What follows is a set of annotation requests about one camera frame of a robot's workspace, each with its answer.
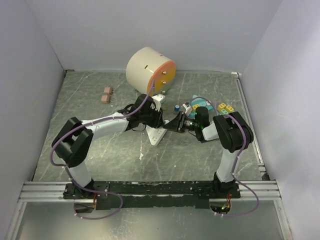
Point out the pink plug block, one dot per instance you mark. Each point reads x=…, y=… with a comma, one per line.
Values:
x=106, y=99
x=108, y=90

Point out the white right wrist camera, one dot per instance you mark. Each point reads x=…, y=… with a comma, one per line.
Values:
x=186, y=108

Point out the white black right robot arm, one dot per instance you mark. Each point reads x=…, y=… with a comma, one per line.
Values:
x=234, y=135

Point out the round beige drawer cabinet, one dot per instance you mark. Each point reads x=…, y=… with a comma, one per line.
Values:
x=147, y=67

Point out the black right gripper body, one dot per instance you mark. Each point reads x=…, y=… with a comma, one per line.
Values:
x=190, y=124

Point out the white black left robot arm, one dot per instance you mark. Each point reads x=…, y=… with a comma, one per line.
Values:
x=74, y=140

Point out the white triangular socket board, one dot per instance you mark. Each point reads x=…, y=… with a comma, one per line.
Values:
x=155, y=135

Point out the blue round socket board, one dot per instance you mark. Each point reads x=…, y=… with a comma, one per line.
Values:
x=224, y=109

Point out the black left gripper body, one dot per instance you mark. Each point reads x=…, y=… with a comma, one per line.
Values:
x=153, y=119

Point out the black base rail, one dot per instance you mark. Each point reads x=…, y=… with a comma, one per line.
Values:
x=166, y=194

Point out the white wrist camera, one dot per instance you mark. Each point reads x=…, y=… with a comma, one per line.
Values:
x=186, y=108
x=158, y=100

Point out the teal triangular socket board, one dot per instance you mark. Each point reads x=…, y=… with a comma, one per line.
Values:
x=196, y=102

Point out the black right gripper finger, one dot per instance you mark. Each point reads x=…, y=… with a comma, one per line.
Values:
x=180, y=118
x=172, y=125

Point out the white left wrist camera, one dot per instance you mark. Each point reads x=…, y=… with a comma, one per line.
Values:
x=158, y=100

